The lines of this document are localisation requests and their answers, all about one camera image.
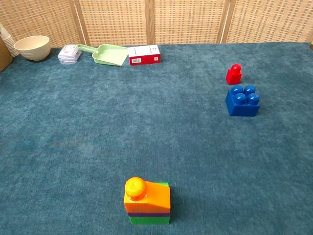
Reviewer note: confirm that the small red block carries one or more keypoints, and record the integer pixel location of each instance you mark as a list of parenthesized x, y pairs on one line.
[(233, 76)]

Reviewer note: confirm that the blue toy block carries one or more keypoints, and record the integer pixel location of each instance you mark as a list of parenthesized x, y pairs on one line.
[(242, 105)]

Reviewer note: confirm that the purple thin block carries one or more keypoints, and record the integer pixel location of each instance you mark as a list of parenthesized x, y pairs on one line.
[(149, 214)]

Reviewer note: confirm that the green base block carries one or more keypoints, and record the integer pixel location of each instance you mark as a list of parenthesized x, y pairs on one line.
[(149, 220)]

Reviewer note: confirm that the stack of paper cups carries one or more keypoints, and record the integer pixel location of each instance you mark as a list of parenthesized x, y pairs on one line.
[(8, 41)]

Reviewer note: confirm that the blue table cloth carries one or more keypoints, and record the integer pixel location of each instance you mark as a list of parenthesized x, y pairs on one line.
[(97, 122)]

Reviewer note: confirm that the red and white carton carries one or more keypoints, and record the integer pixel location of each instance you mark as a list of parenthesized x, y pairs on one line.
[(144, 55)]

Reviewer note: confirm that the light green dustpan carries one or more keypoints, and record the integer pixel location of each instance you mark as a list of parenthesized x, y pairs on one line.
[(110, 55)]

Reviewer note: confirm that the green and orange block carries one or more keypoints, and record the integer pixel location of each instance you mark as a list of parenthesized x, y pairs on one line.
[(151, 198)]

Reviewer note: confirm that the woven folding screen panel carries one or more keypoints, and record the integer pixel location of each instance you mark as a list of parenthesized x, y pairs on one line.
[(188, 19), (269, 19), (115, 19), (36, 19)]

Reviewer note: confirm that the clear plastic box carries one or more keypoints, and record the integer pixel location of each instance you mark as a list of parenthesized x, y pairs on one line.
[(69, 55)]

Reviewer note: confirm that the beige bowl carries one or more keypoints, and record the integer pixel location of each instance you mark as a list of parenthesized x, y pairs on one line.
[(33, 47)]

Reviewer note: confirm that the brown cardboard box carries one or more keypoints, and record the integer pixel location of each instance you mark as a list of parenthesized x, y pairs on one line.
[(3, 58)]

